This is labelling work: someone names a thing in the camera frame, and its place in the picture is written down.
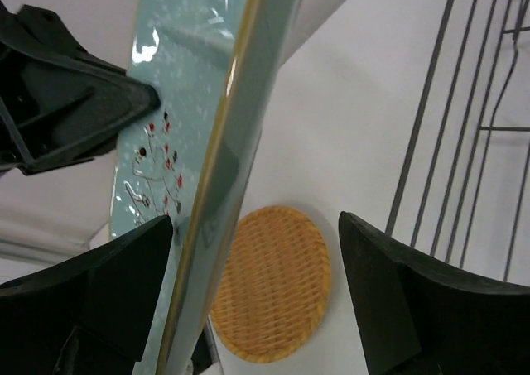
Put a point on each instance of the round woven bamboo plate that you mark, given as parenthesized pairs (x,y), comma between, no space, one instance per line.
(275,286)

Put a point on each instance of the light green rectangular plate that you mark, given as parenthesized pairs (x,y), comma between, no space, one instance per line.
(213,64)

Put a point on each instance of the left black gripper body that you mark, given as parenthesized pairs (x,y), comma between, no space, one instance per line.
(25,52)

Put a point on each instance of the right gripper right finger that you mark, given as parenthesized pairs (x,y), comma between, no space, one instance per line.
(418,315)

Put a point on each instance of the grey wire dish rack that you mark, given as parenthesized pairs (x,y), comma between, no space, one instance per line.
(463,191)

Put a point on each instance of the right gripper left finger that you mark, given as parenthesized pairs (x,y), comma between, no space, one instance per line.
(90,314)

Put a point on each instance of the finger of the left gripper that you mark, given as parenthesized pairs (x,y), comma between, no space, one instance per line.
(115,101)

